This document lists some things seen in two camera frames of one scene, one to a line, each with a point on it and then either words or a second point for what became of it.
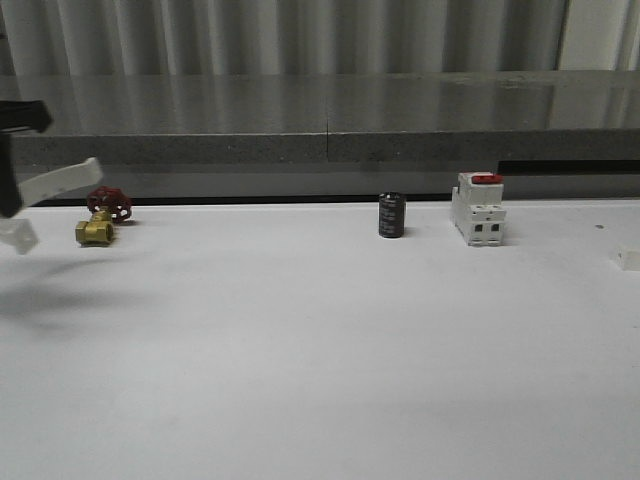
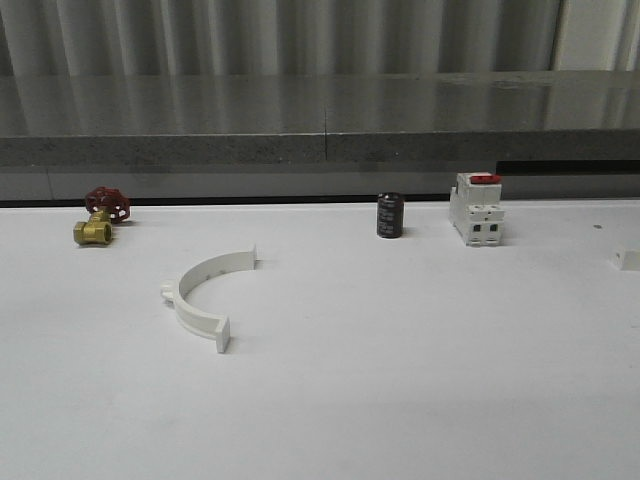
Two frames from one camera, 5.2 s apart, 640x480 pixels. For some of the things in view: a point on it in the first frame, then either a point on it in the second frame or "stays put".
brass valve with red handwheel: (108, 205) stays put
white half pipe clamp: (85, 171) -> (205, 324)
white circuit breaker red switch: (478, 211) stays put
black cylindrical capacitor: (392, 214) stays put
